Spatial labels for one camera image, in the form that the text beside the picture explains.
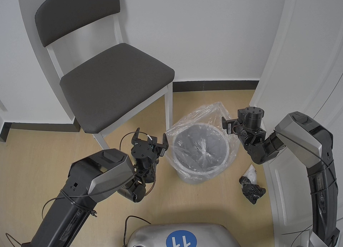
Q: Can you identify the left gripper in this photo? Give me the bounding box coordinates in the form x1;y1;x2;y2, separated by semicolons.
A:
154;133;170;158

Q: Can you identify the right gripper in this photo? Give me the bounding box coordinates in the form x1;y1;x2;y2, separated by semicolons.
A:
221;116;243;136

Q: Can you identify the clear plastic bag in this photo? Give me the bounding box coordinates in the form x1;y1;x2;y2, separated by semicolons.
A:
165;101;239;186

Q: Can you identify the white wrapper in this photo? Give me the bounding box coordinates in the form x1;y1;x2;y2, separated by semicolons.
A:
244;164;258;185

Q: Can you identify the black plastic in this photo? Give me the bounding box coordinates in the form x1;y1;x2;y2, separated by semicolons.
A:
239;176;266;205

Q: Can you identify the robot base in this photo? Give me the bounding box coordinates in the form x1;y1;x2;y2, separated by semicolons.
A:
130;223;239;247

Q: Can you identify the white trash bin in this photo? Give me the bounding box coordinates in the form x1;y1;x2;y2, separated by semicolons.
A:
171;123;230;186

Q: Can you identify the white wardrobe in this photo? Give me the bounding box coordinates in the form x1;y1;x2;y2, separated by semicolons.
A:
248;0;343;237

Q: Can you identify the grey and white chair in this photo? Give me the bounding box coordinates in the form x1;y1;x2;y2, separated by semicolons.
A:
35;0;176;150

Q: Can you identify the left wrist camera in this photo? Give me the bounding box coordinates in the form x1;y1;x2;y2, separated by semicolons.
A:
145;135;159;150

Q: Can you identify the black cable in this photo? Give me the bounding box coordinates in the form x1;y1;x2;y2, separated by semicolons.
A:
42;197;70;220
123;215;152;245
119;131;153;151

